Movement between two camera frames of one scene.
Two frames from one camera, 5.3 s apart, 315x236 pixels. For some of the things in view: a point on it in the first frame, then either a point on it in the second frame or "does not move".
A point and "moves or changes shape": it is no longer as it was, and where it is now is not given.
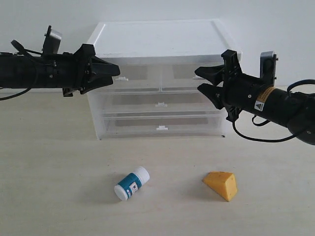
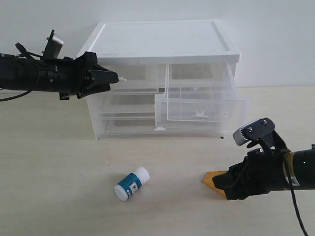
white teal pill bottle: [131, 182] does not move
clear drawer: [183, 77] moves or changes shape
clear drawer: [137, 78] does not move
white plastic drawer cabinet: [157, 94] does not move
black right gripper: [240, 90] to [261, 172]
